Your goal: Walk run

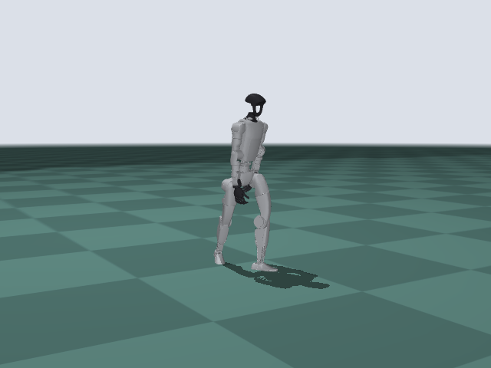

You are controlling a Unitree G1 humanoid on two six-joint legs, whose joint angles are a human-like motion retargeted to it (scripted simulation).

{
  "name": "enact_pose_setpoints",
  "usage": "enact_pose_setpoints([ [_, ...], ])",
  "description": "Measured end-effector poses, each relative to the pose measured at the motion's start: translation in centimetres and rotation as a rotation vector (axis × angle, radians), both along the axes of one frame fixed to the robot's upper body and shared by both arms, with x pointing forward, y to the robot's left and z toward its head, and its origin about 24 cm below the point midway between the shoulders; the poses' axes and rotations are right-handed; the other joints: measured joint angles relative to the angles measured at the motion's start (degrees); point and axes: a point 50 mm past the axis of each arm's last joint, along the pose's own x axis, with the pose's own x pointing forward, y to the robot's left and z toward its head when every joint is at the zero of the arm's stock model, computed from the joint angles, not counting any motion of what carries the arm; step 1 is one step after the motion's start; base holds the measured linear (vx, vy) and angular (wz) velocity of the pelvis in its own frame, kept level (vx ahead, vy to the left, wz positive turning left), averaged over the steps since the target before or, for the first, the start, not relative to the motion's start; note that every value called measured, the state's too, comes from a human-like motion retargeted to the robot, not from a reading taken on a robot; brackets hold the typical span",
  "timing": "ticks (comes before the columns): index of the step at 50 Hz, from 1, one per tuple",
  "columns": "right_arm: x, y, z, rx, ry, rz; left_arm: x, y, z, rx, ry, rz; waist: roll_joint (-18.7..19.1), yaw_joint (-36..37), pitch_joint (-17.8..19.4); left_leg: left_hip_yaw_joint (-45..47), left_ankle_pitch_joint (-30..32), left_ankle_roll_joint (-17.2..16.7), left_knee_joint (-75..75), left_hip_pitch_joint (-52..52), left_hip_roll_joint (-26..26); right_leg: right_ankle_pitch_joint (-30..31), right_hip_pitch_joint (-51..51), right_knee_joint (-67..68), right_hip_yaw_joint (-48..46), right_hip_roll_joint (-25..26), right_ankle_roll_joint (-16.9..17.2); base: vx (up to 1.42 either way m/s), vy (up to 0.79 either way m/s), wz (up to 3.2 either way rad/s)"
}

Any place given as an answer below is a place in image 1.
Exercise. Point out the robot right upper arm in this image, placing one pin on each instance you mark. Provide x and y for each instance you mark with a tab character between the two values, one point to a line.
237	130

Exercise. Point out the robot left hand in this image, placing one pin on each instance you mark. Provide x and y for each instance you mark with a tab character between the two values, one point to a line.
247	188

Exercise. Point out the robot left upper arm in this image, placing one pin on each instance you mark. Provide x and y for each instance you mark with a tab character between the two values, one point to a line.
262	148

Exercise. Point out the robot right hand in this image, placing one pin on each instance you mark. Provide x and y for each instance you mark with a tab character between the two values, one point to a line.
238	193

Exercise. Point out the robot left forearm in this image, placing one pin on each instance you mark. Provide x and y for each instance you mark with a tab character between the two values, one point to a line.
256	164

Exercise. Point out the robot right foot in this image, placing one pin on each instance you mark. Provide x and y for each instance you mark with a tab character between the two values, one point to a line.
219	258

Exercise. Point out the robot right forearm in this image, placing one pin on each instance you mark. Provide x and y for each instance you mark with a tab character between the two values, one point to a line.
235	168

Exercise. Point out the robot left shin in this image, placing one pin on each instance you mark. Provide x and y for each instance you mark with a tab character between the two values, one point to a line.
261	242

